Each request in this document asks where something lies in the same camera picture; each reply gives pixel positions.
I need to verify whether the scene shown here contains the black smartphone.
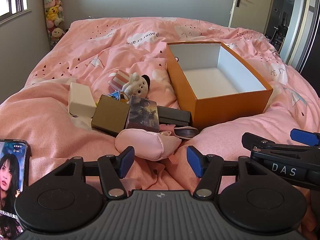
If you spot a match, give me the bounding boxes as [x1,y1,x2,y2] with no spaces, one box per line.
[0,138,32,240]

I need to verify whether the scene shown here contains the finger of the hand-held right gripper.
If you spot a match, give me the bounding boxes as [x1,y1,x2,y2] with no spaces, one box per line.
[241,132,320,156]
[290,128,320,147]

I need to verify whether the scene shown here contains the clear tube of plush toys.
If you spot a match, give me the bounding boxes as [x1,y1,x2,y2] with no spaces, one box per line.
[41,0,67,51]

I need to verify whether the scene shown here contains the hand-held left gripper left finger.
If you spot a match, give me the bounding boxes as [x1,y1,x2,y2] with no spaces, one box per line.
[51,146,136,200]

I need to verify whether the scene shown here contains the pink fabric pouch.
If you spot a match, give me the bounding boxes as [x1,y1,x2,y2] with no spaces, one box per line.
[115,128,181,161]

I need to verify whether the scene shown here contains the grey room door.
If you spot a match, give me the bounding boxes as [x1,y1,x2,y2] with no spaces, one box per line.
[228,0,277,34]

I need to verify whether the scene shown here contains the white plush striped hat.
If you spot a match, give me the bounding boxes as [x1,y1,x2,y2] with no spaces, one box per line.
[108,70,151,98]

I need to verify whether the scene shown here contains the dark printed picture box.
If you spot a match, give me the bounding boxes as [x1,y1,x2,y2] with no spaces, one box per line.
[126,95,161,133]

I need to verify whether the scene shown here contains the plush doll blue outfit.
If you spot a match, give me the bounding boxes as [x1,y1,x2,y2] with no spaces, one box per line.
[107,90,130,103]

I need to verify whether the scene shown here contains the black rectangular case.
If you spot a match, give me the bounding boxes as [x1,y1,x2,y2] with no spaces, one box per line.
[157,106,193,128]

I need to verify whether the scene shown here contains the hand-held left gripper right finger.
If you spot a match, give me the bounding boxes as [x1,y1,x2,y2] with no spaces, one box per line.
[187,145,270,199]

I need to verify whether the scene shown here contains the white door frame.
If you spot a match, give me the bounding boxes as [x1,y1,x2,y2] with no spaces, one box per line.
[279,0,316,67]

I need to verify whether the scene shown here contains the small white box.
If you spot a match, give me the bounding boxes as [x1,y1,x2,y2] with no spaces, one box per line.
[68,82,98,119]

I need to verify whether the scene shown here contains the gold square box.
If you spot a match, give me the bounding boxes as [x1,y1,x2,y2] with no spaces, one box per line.
[90,94,131,134]

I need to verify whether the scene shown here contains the orange cardboard box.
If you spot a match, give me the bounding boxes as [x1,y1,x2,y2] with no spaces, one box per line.
[166,41,274,130]

